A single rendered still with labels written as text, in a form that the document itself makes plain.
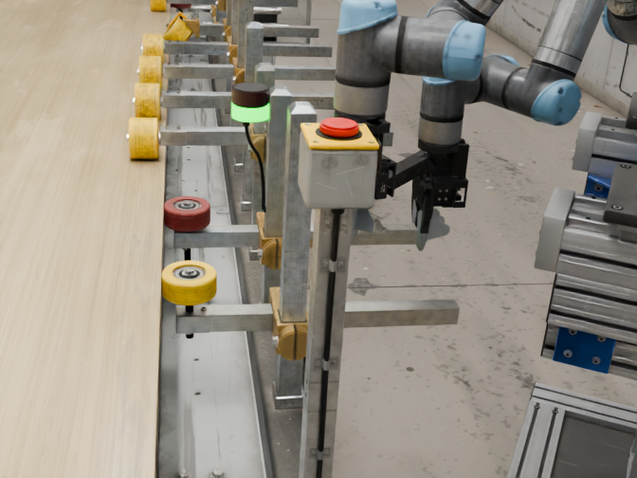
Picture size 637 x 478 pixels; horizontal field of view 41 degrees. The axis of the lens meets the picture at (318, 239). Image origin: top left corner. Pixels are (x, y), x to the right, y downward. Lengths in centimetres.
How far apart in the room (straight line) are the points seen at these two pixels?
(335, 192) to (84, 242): 61
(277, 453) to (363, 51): 57
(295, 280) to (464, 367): 160
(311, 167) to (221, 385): 74
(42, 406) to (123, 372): 10
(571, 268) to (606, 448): 92
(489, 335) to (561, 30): 168
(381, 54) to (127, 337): 49
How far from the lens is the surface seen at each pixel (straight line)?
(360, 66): 114
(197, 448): 138
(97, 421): 98
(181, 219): 145
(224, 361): 157
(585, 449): 218
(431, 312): 133
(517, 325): 304
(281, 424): 129
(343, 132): 85
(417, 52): 112
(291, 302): 122
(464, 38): 112
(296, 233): 117
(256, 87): 137
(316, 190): 85
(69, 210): 149
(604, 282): 136
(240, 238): 149
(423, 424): 249
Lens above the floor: 149
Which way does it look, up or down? 25 degrees down
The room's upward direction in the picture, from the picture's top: 4 degrees clockwise
